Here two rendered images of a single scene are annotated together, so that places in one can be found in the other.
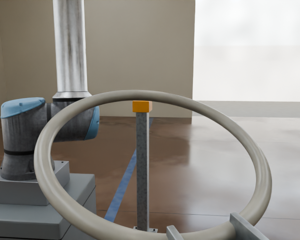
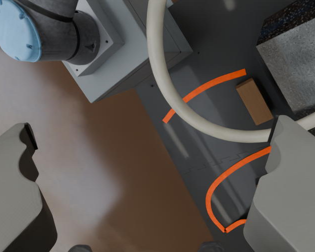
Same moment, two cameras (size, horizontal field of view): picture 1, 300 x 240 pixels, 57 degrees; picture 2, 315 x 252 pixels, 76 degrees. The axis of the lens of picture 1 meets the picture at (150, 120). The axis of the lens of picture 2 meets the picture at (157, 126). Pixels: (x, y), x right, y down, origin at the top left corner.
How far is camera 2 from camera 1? 67 cm
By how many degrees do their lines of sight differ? 83
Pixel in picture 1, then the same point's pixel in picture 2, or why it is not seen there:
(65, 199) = (258, 140)
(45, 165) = (222, 134)
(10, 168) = (81, 61)
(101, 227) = not seen: hidden behind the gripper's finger
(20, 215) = (124, 67)
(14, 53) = not seen: outside the picture
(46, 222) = (146, 58)
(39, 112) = (42, 24)
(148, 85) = not seen: outside the picture
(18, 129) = (55, 52)
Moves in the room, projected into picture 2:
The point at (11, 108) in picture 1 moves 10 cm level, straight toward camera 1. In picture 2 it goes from (32, 56) to (61, 72)
